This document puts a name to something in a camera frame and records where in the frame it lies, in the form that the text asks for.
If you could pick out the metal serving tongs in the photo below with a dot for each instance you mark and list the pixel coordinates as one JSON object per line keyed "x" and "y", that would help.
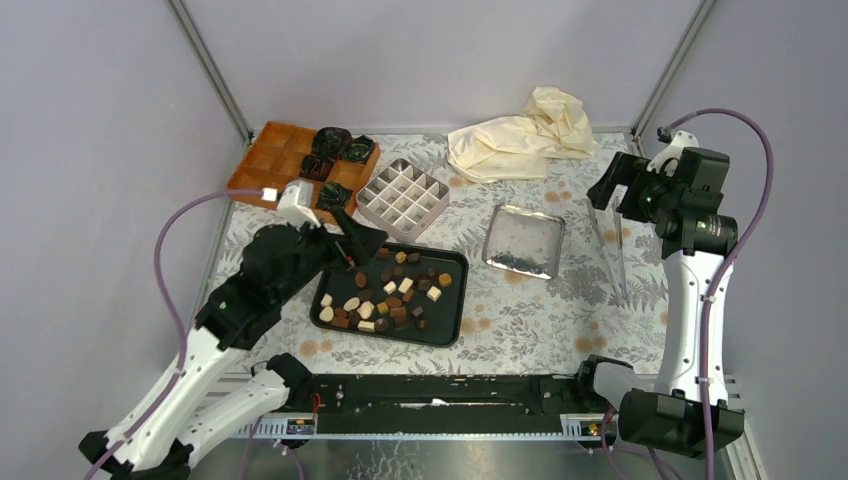
{"x": 612, "y": 251}

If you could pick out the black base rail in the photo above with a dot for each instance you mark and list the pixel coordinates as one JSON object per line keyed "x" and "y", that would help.
{"x": 511, "y": 406}

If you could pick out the pink grid box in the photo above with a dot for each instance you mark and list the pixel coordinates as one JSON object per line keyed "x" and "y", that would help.
{"x": 403, "y": 200}

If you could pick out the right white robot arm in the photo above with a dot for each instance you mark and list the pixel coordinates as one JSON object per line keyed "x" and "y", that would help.
{"x": 685, "y": 411}

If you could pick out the white oval chocolate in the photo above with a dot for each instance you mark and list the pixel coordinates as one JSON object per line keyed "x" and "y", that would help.
{"x": 352, "y": 304}

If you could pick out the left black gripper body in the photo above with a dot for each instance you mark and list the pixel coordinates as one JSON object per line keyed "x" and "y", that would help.
{"x": 318, "y": 249}

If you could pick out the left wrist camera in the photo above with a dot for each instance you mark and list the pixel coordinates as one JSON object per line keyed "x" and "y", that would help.
{"x": 293, "y": 204}

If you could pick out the dark paper cup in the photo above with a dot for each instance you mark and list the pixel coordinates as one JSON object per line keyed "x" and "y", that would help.
{"x": 333, "y": 195}
{"x": 330, "y": 142}
{"x": 358, "y": 150}
{"x": 316, "y": 167}

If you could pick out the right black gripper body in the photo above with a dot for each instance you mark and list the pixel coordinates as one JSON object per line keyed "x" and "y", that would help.
{"x": 647, "y": 191}

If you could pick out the cream cloth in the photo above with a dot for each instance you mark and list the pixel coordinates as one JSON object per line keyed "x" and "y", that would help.
{"x": 552, "y": 126}

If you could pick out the black plastic tray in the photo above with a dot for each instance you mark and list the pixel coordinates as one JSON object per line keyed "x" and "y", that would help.
{"x": 385, "y": 312}

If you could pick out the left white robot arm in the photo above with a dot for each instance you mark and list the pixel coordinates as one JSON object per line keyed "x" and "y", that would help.
{"x": 163, "y": 437}

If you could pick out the white chocolate piece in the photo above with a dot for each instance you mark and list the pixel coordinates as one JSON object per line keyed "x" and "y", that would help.
{"x": 434, "y": 293}
{"x": 405, "y": 285}

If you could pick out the silver metal tray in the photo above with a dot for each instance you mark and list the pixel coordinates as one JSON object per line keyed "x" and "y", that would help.
{"x": 524, "y": 242}

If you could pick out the orange compartment box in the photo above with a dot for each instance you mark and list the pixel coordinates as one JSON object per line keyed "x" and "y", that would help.
{"x": 273, "y": 160}

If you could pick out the floral table mat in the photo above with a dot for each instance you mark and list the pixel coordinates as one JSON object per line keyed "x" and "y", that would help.
{"x": 511, "y": 323}

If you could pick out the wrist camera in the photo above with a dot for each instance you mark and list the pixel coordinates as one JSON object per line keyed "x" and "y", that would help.
{"x": 293, "y": 204}
{"x": 667, "y": 160}

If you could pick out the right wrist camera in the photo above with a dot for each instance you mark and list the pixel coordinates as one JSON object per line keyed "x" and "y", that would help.
{"x": 667, "y": 160}

